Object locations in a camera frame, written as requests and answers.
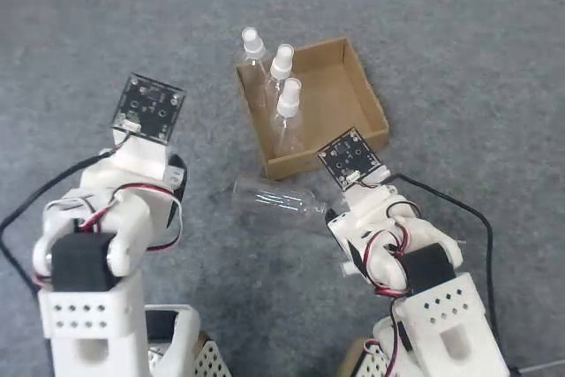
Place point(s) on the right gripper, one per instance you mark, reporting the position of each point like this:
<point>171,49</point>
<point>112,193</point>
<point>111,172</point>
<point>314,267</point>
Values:
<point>368,218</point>

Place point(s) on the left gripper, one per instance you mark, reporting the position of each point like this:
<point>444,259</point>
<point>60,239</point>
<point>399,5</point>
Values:
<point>139,157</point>

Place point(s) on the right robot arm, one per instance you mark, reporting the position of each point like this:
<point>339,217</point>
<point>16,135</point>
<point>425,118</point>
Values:
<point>446,319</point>

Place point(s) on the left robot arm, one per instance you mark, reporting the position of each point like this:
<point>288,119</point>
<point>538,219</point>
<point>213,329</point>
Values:
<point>92,315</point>

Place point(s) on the brown cardboard box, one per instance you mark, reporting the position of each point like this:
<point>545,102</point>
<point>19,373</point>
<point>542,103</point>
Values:
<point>326,99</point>

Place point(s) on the clear bottle with white spray top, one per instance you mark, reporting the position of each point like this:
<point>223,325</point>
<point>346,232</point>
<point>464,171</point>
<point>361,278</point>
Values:
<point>281,63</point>
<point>253,43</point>
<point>289,101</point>

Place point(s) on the clear bottle without top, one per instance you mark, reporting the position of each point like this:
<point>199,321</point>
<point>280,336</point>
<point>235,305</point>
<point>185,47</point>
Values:
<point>273,200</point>

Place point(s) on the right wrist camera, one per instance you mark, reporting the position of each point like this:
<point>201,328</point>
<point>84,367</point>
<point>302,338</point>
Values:
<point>351,157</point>

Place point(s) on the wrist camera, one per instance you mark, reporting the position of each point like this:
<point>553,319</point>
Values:
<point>148,105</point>
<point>351,157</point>

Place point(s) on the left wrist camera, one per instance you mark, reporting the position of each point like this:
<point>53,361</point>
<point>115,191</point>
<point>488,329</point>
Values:
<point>148,105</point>

